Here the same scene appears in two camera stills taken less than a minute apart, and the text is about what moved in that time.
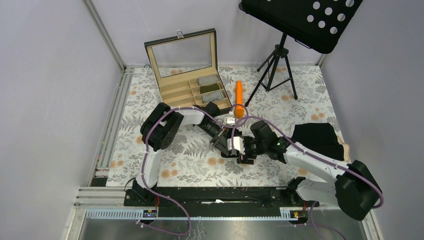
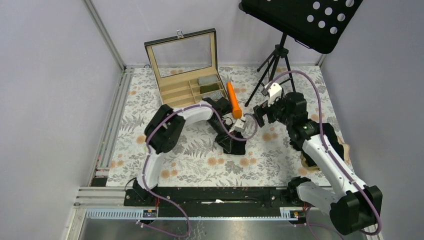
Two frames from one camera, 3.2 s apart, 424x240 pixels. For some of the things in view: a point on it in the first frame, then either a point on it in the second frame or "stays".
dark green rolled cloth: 209,88 stays
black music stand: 314,23 stays
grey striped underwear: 212,96 stays
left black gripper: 220,141 to 218,137
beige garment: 346,149 stays
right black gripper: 243,159 to 264,108
